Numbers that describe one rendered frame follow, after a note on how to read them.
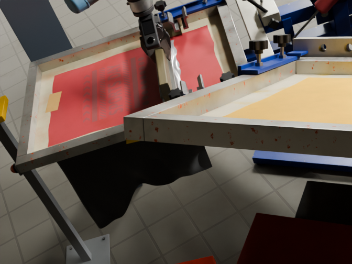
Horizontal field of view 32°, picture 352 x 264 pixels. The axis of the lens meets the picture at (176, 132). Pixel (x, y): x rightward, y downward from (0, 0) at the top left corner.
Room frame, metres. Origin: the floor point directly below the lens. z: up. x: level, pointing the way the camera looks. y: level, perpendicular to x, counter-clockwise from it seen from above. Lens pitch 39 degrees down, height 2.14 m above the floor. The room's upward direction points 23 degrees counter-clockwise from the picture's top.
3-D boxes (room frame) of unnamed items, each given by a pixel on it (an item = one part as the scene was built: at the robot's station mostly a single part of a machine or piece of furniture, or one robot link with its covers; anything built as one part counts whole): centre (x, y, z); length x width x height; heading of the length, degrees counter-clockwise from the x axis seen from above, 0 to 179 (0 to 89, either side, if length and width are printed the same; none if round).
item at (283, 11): (1.70, -0.48, 1.02); 0.17 x 0.06 x 0.05; 81
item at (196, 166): (1.59, 0.16, 0.74); 0.46 x 0.04 x 0.42; 81
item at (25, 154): (1.78, 0.07, 0.97); 0.79 x 0.58 x 0.04; 81
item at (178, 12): (2.02, -0.21, 0.97); 0.30 x 0.05 x 0.07; 81
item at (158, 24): (1.79, -0.06, 1.14); 0.09 x 0.08 x 0.12; 171
